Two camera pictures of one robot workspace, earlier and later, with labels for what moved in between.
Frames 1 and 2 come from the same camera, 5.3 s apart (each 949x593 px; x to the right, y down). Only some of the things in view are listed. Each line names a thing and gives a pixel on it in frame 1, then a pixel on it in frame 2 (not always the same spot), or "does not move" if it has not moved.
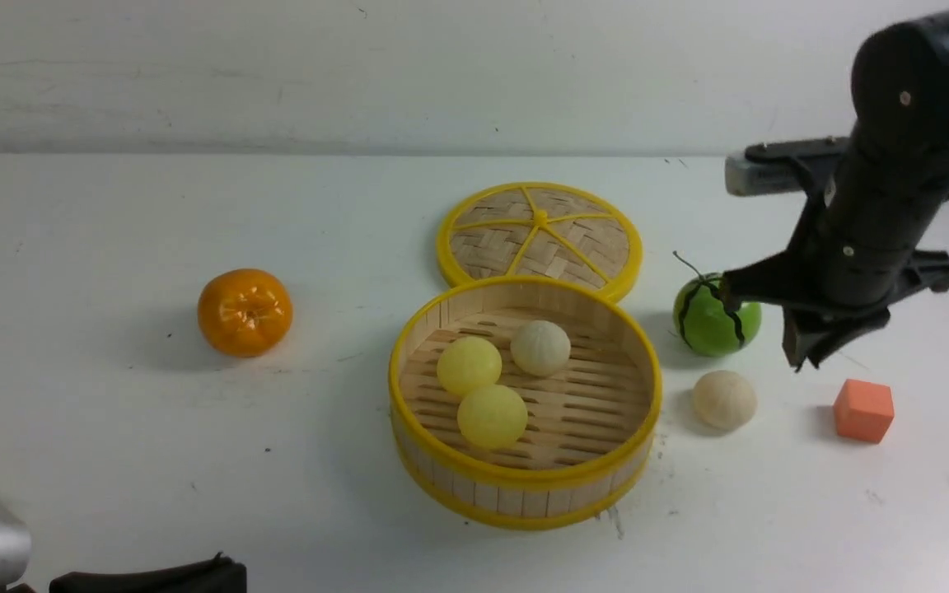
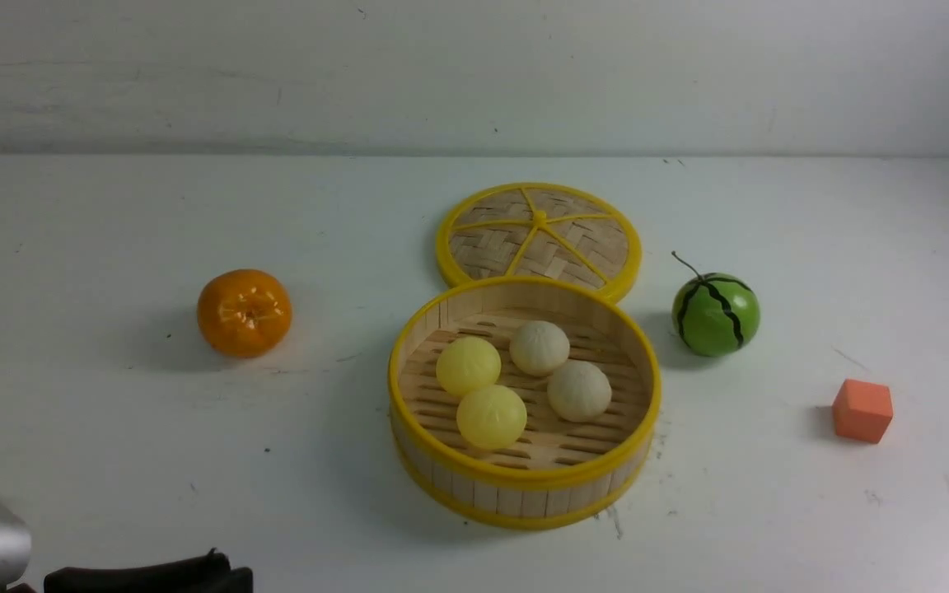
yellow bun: x=468 y=362 does not move
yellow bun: x=492 y=416 does not move
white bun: x=540 y=347 does not move
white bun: x=724 y=400 to x=579 y=390
